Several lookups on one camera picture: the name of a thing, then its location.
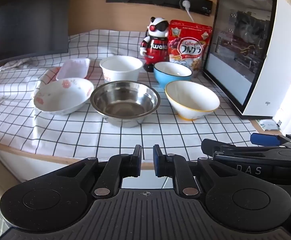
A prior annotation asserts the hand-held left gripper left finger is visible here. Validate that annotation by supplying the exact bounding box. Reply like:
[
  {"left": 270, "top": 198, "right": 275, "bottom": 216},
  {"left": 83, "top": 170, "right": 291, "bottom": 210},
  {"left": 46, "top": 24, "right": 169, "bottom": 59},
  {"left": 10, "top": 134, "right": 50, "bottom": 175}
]
[{"left": 57, "top": 144, "right": 142, "bottom": 200}]

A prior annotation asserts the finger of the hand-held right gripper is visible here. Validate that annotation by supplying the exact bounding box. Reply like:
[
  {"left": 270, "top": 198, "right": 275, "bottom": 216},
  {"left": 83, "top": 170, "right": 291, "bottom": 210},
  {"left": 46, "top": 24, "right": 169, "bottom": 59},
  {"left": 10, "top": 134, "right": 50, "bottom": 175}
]
[
  {"left": 250, "top": 133, "right": 291, "bottom": 147},
  {"left": 201, "top": 138, "right": 291, "bottom": 162}
]

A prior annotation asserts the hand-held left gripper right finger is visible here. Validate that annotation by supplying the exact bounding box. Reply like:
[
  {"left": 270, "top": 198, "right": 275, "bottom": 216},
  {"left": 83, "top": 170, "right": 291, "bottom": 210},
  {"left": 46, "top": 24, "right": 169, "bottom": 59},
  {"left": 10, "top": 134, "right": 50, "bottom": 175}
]
[{"left": 153, "top": 144, "right": 236, "bottom": 198}]

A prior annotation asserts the white bowl with yellow rim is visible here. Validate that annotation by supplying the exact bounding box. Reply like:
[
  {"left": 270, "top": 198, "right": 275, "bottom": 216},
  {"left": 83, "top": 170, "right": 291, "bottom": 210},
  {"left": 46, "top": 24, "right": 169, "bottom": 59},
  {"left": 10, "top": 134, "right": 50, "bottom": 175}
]
[{"left": 165, "top": 80, "right": 220, "bottom": 121}]

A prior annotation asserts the stainless steel bowl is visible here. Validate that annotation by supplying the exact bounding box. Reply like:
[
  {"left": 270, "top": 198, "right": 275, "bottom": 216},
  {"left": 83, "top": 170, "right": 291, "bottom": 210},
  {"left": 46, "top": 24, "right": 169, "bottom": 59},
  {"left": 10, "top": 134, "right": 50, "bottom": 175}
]
[{"left": 90, "top": 80, "right": 160, "bottom": 128}]

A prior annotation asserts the blue bowl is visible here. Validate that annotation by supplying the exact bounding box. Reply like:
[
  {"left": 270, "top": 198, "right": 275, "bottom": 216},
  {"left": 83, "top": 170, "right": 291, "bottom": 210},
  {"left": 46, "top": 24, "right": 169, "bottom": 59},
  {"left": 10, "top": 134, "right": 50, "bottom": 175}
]
[{"left": 154, "top": 62, "right": 193, "bottom": 89}]

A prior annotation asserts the white paper bowl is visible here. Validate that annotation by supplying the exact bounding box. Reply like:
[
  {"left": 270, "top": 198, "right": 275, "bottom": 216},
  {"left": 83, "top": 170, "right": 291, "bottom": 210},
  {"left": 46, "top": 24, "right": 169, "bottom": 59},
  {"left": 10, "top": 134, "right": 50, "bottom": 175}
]
[{"left": 100, "top": 56, "right": 143, "bottom": 83}]

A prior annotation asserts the white bowl with pink flowers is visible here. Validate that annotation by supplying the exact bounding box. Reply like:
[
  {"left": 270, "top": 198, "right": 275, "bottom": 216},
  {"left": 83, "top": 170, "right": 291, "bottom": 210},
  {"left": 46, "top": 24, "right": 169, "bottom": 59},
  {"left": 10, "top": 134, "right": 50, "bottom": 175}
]
[{"left": 33, "top": 77, "right": 94, "bottom": 116}]

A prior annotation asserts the small white packet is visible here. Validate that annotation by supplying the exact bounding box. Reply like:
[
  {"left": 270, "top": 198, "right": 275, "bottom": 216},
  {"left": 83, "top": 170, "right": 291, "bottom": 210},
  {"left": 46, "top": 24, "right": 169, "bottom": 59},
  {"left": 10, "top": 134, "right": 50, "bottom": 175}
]
[{"left": 258, "top": 119, "right": 282, "bottom": 131}]

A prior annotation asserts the black checked white tablecloth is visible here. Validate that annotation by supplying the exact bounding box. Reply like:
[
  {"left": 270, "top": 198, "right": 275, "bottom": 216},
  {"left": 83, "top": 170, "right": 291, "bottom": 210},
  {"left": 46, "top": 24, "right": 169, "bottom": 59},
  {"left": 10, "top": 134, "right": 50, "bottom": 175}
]
[{"left": 0, "top": 29, "right": 261, "bottom": 159}]

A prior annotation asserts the white computer case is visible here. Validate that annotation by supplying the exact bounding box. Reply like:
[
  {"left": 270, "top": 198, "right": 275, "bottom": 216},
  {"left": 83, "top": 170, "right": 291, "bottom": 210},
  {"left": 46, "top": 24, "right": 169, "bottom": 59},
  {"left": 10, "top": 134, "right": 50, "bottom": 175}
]
[{"left": 203, "top": 0, "right": 291, "bottom": 119}]

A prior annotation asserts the red cereal bag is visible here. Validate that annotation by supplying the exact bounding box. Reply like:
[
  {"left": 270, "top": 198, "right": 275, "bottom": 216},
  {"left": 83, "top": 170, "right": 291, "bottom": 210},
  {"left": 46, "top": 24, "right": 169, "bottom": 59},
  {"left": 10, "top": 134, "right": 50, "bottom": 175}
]
[{"left": 168, "top": 19, "right": 213, "bottom": 78}]

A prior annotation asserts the red black robot toy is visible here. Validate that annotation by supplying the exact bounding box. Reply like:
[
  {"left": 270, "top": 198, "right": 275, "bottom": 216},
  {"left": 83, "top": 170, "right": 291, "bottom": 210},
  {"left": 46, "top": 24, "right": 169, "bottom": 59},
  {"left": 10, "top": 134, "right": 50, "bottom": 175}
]
[{"left": 140, "top": 17, "right": 170, "bottom": 72}]

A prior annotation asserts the dark flat screen monitor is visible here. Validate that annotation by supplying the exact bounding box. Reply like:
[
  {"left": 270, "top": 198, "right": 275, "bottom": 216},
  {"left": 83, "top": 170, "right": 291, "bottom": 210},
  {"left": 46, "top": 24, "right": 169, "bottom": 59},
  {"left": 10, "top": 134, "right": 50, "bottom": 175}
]
[{"left": 0, "top": 0, "right": 72, "bottom": 67}]

